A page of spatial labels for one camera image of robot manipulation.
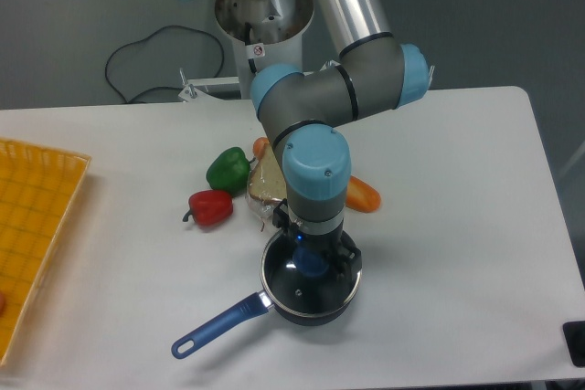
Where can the white base bracket frame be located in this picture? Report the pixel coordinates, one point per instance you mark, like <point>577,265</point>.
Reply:
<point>221,88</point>

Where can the wrapped sandwich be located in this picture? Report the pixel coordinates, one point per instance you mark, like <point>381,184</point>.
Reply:
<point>266,186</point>

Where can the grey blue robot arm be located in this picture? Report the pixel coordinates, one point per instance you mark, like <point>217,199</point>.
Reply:
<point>300,113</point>

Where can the green bell pepper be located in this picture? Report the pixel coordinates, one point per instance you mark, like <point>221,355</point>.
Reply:
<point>229,172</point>

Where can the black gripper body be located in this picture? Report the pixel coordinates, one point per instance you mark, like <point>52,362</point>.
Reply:
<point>311,239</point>

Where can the glass lid blue knob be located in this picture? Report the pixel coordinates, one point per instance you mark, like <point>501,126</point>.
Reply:
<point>299,298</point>

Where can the black device at table edge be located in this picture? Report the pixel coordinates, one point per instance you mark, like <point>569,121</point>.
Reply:
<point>574,333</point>

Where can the orange bread loaf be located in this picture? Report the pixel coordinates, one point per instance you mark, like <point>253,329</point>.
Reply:
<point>362,197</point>

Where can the yellow plastic basket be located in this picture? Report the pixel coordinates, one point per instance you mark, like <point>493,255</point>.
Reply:
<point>39,185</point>

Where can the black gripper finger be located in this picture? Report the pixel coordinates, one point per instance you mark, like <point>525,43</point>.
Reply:
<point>281,221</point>
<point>344,262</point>

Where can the red bell pepper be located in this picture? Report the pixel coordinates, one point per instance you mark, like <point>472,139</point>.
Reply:
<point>209,208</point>

